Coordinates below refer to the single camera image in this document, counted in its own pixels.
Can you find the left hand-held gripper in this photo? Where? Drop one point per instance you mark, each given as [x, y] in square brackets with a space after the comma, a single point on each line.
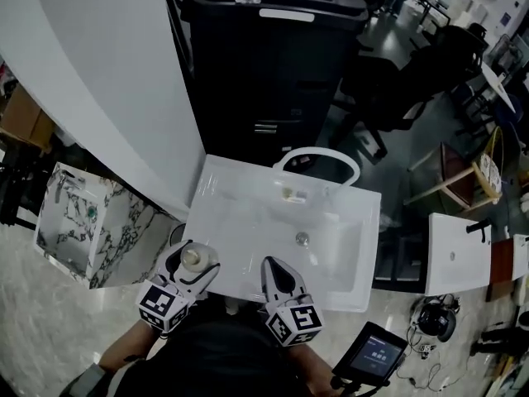
[159, 304]

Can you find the frosted glass bottle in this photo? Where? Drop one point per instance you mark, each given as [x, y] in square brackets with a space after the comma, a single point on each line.
[198, 256]

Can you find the white table surface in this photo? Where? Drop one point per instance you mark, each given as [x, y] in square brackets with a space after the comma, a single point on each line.
[231, 188]

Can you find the black faucet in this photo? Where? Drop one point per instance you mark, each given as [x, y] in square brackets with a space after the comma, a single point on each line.
[477, 226]

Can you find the person's left forearm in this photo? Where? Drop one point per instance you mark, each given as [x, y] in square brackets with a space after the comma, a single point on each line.
[132, 347]

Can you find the black mesh office chair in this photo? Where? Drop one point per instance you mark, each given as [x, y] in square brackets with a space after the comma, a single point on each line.
[413, 89]

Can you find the small tracker device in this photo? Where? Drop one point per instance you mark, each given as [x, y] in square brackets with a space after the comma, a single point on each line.
[425, 349]

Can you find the small white basin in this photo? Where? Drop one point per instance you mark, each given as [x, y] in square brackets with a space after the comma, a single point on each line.
[521, 254]

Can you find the black tablet screen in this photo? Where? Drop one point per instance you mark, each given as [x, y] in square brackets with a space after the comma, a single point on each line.
[372, 354]

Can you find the white sink with black faucet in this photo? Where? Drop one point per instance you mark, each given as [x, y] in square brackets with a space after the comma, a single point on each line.
[454, 263]

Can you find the black headset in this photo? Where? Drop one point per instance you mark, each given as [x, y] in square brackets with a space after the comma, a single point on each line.
[436, 319]

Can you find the black tablet mount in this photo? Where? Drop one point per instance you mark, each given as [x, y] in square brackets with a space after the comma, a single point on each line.
[355, 387]

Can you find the white curved faucet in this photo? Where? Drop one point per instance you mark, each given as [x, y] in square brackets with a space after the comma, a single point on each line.
[314, 151]

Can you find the person's right forearm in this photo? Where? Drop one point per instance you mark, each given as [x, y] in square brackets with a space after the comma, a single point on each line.
[308, 362]

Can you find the small yellow tag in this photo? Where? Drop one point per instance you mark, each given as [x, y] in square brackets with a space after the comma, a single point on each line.
[287, 193]

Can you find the wooden chair with maroon seat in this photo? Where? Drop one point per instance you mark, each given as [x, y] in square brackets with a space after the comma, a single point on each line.
[454, 176]

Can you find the marble pattern sink basin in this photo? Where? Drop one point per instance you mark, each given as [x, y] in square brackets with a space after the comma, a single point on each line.
[66, 230]

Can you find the brown cardboard box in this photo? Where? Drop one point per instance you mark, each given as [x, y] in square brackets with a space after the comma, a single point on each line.
[25, 118]

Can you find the brown wooden cabinet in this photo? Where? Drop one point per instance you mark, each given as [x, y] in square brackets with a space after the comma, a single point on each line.
[500, 263]

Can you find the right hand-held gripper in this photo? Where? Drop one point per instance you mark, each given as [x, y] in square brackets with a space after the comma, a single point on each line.
[295, 323]

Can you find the white table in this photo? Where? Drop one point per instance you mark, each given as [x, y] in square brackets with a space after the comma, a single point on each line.
[498, 87]

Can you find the person's grey sleeve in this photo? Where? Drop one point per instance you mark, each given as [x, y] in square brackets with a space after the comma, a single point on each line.
[82, 381]

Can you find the large black machine cabinet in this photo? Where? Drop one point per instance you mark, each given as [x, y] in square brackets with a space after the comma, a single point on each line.
[264, 77]

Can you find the person's black shirt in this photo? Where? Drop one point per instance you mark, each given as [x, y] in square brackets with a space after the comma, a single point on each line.
[219, 358]

